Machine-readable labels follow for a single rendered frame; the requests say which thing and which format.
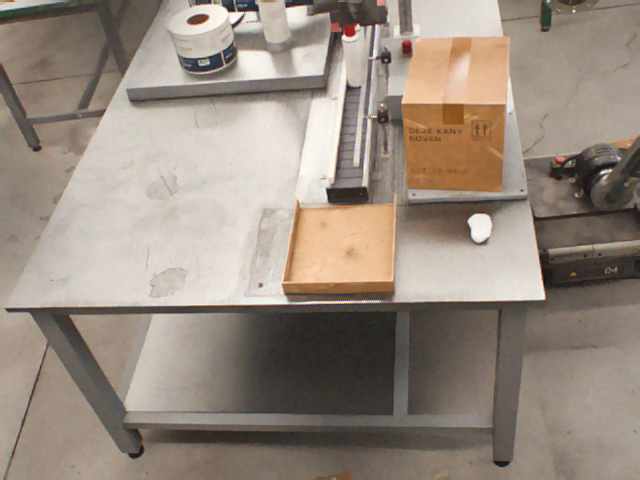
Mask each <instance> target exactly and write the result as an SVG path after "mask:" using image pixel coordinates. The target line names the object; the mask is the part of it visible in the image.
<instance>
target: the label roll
mask: <svg viewBox="0 0 640 480"><path fill-rule="evenodd" d="M169 30H170V33H171V36H172V42H173V45H174V48H175V51H176V54H177V58H178V61H179V64H180V67H181V69H182V70H183V71H184V70H185V71H187V72H189V73H194V74H204V73H210V72H214V71H217V70H220V69H222V68H224V67H226V66H229V65H231V64H232V63H233V62H234V61H235V60H236V58H237V56H238V51H237V46H236V42H235V38H234V34H233V31H232V27H231V23H230V19H229V15H228V11H227V10H226V9H225V8H224V7H222V6H220V5H218V6H216V5H202V6H196V7H192V8H189V9H186V10H182V11H180V12H178V13H177V14H176V15H175V16H174V17H173V18H172V19H171V20H170V22H169Z"/></svg>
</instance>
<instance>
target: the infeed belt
mask: <svg viewBox="0 0 640 480"><path fill-rule="evenodd" d="M375 28H376V25H374V26H371V35H370V46H369V57H373V51H374V39H375ZM371 73H372V61H368V67H367V77H366V88H365V98H364V109H363V115H368V108H369V96H370V85H371ZM361 88H362V87H361ZM361 88H357V89H354V88H350V87H349V86H348V79H347V86H346V93H345V100H344V108H343V116H342V124H341V132H340V139H339V147H338V155H337V163H336V170H335V177H334V183H330V189H335V188H359V187H362V186H363V166H364V154H365V142H366V132H367V120H362V123H363V130H362V140H361V151H360V162H359V167H354V156H355V146H356V136H357V127H358V117H359V107H360V97H361Z"/></svg>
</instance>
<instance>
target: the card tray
mask: <svg viewBox="0 0 640 480"><path fill-rule="evenodd" d="M396 226H397V197H396V193H395V197H394V204H385V205H359V206H333V207H308V208H300V205H299V200H298V197H297V198H296V203H295V209H294V214H293V219H292V225H291V230H290V236H289V242H288V247H287V253H286V258H285V263H284V269H283V274H282V280H281V286H282V289H283V293H284V295H287V294H343V293H394V287H395V257H396Z"/></svg>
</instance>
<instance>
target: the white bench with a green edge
mask: <svg viewBox="0 0 640 480"><path fill-rule="evenodd" d="M130 1H131V0H122V2H121V5H120V7H119V10H118V12H117V15H116V17H115V18H114V15H113V13H112V10H111V7H110V0H15V1H14V2H9V1H3V0H0V25H6V24H12V23H19V22H27V21H34V20H40V19H47V18H55V17H62V16H68V15H76V14H83V13H89V12H96V11H97V13H98V16H99V18H100V21H101V22H102V25H103V28H104V30H105V33H106V36H107V41H106V43H105V46H104V48H103V50H102V52H101V54H100V57H99V59H98V62H97V64H96V66H95V69H94V71H93V74H92V76H91V78H90V81H89V83H88V85H87V87H86V89H85V92H84V94H83V97H82V99H81V101H80V104H79V106H78V108H77V110H75V111H68V112H59V113H51V114H43V115H33V116H27V114H26V112H25V108H24V106H23V104H22V103H21V101H20V99H19V97H18V95H17V94H16V92H15V90H14V88H13V86H12V84H11V82H10V80H9V78H8V76H7V74H6V72H5V68H4V67H3V65H2V63H1V61H0V92H1V94H2V95H3V98H4V100H5V102H6V104H7V106H8V108H9V110H10V111H11V113H12V115H13V117H14V119H15V121H16V123H17V124H18V126H19V128H20V129H21V131H22V133H23V137H24V139H25V141H26V143H27V145H28V148H31V147H34V148H33V149H32V150H33V151H34V152H38V151H40V150H41V149H42V147H41V146H40V145H39V144H40V142H41V140H40V139H39V137H38V135H37V133H36V131H35V129H34V127H33V125H32V124H41V123H49V122H58V121H67V120H74V119H82V118H90V117H98V116H103V115H104V114H105V112H106V110H107V108H108V106H105V107H99V108H91V109H88V107H89V105H90V102H91V100H92V97H93V95H94V92H95V90H96V87H97V85H98V82H99V81H100V78H101V76H102V73H103V71H104V68H105V66H106V63H107V61H108V58H109V56H110V51H111V50H112V53H113V56H114V58H115V61H116V63H117V66H118V69H119V71H120V74H121V76H122V79H123V78H124V76H125V74H126V72H127V71H128V69H129V67H130V65H131V62H130V60H129V57H128V54H127V52H126V49H125V47H124V44H123V42H122V39H121V36H120V33H119V29H120V26H121V24H122V21H123V19H124V17H125V14H126V12H127V9H128V7H129V4H130Z"/></svg>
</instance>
